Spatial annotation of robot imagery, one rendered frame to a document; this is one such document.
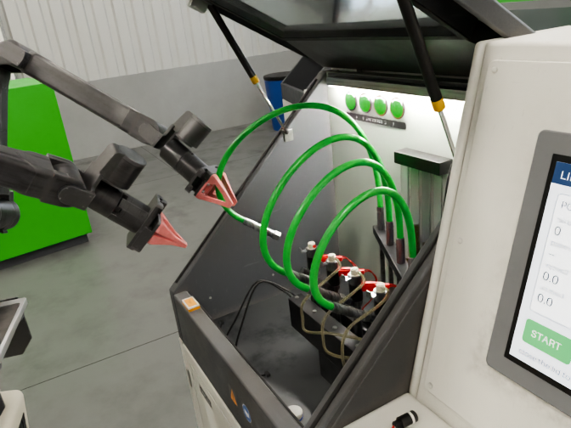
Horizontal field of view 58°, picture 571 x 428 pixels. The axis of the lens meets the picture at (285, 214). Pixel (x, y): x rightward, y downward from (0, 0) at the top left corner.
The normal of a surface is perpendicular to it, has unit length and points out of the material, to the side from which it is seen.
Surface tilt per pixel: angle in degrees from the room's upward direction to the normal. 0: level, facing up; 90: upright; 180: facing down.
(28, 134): 90
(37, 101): 90
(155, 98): 90
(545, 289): 76
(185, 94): 90
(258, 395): 0
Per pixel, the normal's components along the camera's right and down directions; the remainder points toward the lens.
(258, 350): -0.11, -0.92
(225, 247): 0.50, 0.28
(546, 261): -0.86, 0.04
